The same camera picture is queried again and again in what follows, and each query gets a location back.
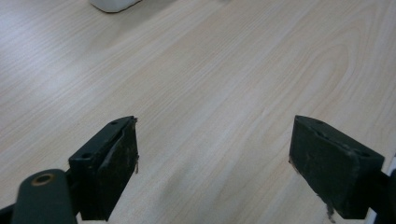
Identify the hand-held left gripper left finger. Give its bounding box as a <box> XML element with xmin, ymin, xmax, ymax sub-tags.
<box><xmin>68</xmin><ymin>115</ymin><xmax>140</xmax><ymax>222</ymax></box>

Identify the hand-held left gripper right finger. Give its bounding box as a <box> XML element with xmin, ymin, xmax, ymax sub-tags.
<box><xmin>288</xmin><ymin>115</ymin><xmax>386</xmax><ymax>220</ymax></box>

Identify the white container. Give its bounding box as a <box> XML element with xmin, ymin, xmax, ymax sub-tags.
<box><xmin>89</xmin><ymin>0</ymin><xmax>143</xmax><ymax>14</ymax></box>

